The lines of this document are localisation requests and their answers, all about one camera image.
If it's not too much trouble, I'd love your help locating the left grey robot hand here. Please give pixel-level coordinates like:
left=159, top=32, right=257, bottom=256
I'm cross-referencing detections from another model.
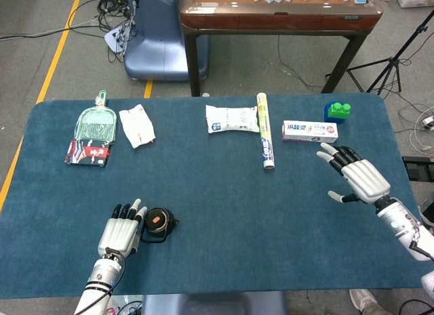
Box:
left=97, top=198, right=149, bottom=260

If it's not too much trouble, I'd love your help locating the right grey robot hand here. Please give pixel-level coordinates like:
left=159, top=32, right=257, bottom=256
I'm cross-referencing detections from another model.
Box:
left=316, top=142, right=391, bottom=205

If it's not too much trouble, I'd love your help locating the black lid orange knob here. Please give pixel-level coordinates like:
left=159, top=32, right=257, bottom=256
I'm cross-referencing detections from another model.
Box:
left=145, top=209, right=169, bottom=233

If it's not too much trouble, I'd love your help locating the black foot pedal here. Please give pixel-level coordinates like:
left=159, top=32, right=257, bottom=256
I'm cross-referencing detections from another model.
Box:
left=402, top=155, right=434, bottom=182

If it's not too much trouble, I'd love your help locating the green toy building block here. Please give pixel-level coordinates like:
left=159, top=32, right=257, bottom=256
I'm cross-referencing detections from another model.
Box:
left=327, top=102, right=352, bottom=121

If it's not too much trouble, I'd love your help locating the blue toy building block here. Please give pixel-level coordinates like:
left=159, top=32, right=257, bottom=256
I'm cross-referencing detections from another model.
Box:
left=323, top=103, right=349, bottom=125

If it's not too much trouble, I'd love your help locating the white pink toothpaste box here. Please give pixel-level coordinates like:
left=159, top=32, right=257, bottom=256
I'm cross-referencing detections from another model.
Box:
left=281, top=120, right=339, bottom=144

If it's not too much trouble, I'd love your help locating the black red flat box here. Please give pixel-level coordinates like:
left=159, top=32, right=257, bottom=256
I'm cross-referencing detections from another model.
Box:
left=64, top=138, right=113, bottom=168

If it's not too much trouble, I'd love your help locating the blue felt table cover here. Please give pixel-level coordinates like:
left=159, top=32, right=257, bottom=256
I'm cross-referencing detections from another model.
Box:
left=0, top=93, right=425, bottom=299

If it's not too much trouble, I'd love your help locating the cling film roll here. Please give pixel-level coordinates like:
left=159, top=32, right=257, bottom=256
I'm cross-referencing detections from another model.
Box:
left=256, top=92, right=275, bottom=171

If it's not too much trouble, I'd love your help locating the black tripod stand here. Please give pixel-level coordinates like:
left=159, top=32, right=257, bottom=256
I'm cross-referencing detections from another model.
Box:
left=325, top=9, right=434, bottom=96

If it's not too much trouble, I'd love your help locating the grey sneaker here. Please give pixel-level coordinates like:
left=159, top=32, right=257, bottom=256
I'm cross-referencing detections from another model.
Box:
left=349, top=288, right=379, bottom=312

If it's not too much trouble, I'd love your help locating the white pouch blue print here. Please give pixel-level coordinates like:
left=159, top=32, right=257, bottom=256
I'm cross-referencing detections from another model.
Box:
left=205, top=104, right=260, bottom=134

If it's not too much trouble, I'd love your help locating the brown mahjong table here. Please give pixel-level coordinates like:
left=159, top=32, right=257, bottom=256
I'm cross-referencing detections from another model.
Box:
left=178, top=0, right=384, bottom=98

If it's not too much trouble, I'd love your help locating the blue grey machine base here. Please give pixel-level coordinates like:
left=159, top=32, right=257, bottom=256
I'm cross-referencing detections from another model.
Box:
left=123, top=0, right=210, bottom=81

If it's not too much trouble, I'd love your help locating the white power strip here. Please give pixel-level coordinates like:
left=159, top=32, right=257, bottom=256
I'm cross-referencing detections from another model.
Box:
left=104, top=23, right=132, bottom=55

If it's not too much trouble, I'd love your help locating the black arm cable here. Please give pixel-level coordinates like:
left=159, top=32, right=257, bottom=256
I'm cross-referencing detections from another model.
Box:
left=81, top=247, right=126, bottom=315

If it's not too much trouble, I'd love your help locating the black teapot with handle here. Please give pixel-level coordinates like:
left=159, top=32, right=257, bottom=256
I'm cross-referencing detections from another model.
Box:
left=139, top=207, right=180, bottom=244

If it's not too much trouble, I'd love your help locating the black floor cable bundle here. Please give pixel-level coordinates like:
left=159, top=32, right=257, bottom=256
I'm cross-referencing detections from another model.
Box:
left=67, top=0, right=140, bottom=64

